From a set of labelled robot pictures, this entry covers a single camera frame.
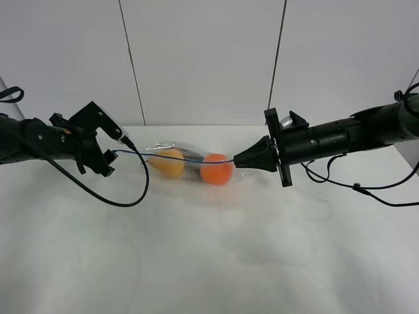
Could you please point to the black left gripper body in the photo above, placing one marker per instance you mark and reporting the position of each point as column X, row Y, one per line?
column 83, row 127

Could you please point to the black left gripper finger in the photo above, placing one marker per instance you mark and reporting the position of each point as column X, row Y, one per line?
column 110, row 156

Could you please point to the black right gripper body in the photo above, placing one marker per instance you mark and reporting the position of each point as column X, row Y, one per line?
column 293, row 146

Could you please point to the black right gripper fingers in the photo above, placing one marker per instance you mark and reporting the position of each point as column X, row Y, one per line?
column 262, row 155

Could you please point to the clear zip bag blue seal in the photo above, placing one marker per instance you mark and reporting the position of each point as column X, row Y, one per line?
column 237, row 175

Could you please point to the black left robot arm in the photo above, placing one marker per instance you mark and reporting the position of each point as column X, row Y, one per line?
column 65, row 139

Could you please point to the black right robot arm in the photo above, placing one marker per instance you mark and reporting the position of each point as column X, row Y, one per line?
column 370, row 129

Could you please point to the orange fruit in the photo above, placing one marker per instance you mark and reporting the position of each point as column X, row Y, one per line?
column 216, row 170

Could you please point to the yellow pear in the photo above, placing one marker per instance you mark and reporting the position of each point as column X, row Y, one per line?
column 170, row 163

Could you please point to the dark purple eggplant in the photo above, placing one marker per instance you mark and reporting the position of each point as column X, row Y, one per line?
column 193, row 162

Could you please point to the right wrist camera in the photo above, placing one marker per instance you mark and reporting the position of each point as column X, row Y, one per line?
column 293, row 120

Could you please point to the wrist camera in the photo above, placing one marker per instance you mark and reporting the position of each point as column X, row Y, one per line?
column 111, row 127
column 293, row 120

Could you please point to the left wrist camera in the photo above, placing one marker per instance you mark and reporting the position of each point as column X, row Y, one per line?
column 111, row 127

